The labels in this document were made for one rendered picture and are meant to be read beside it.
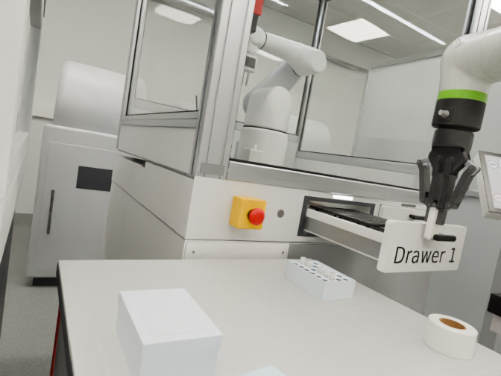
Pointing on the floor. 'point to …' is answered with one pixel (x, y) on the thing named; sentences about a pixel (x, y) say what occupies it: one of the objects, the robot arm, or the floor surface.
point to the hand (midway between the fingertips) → (433, 224)
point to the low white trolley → (251, 322)
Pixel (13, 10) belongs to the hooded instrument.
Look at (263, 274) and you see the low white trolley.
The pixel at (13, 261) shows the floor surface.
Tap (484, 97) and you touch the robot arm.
